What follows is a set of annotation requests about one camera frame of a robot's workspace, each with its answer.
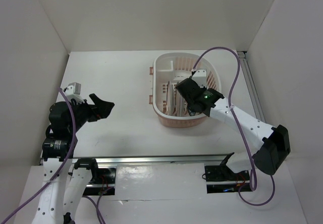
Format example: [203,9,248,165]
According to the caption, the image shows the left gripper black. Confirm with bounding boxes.
[68,93,114,132]

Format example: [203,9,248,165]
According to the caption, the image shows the plate with orange sunburst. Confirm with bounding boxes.
[166,81,175,116]

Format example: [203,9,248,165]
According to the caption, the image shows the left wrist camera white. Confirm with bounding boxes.
[64,82,84,105]

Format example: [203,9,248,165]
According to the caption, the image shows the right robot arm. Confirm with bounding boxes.
[176,78,290,180]

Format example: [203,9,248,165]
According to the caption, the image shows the white cover panel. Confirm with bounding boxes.
[115,163,206,201]

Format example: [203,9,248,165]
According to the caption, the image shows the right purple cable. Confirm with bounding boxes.
[193,46,276,206]

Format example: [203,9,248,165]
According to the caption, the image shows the aluminium front rail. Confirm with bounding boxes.
[40,154,235,166]

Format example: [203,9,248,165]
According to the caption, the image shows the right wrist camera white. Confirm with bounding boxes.
[191,69,207,88]

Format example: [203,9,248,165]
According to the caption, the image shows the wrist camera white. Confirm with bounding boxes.
[191,69,207,88]
[64,82,84,105]

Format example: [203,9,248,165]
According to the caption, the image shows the plate with green rim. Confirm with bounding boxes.
[187,104,196,117]

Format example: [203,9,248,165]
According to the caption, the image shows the plate with red characters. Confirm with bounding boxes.
[175,81,185,117]

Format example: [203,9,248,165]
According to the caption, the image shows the aluminium side rail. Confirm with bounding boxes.
[237,50,278,160]

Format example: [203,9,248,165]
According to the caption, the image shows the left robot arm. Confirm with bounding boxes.
[32,93,115,223]

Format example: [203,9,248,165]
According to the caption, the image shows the white pink dish rack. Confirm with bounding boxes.
[149,52,221,128]

